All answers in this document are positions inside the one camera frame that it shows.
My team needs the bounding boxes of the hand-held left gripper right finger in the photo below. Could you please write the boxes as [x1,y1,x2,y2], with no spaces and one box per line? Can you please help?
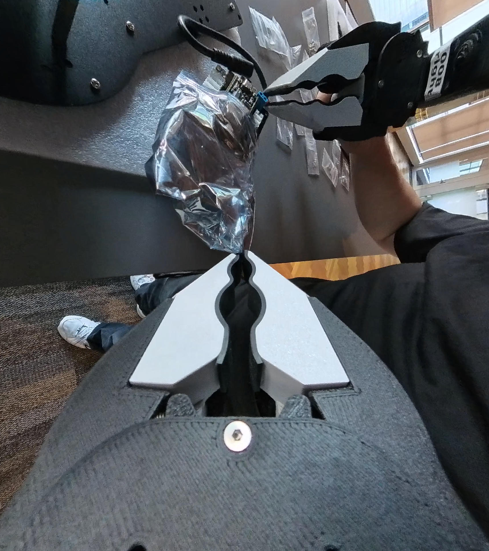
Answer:
[245,252,351,418]

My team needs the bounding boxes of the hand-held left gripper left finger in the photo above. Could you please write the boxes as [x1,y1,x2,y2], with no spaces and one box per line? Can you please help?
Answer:
[129,252,243,418]

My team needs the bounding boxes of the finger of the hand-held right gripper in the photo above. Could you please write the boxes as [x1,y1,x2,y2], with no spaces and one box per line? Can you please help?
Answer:
[264,88,367,131]
[262,42,374,97]

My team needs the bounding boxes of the black circuit board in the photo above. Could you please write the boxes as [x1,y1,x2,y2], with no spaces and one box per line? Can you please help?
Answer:
[202,69,272,131]

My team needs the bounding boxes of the black cable loop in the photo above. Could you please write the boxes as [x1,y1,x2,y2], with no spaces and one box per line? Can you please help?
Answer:
[178,14,268,91]

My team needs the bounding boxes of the silver plastic parts bag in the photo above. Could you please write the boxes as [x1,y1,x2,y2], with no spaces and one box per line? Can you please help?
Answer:
[145,71,269,256]

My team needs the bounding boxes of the person's right forearm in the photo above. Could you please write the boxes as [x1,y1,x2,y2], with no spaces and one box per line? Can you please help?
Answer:
[344,136,426,256]

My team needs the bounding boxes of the scattered small clear parts bags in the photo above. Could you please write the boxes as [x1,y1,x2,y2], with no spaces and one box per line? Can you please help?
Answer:
[247,0,354,196]

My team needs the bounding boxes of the person's leg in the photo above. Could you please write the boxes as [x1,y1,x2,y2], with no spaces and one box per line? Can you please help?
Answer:
[85,270,204,354]

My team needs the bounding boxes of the white shoe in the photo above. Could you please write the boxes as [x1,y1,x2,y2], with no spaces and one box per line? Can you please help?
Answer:
[57,315,105,351]
[129,273,159,295]

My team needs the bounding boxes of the large office windows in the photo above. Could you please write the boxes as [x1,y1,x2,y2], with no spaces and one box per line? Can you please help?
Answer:
[365,0,489,224]

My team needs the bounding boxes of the white foam sheet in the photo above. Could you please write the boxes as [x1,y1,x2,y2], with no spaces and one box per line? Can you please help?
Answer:
[0,0,272,179]

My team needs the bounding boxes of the black metal base plate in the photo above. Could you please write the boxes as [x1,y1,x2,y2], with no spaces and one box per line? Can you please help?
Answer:
[0,0,245,107]

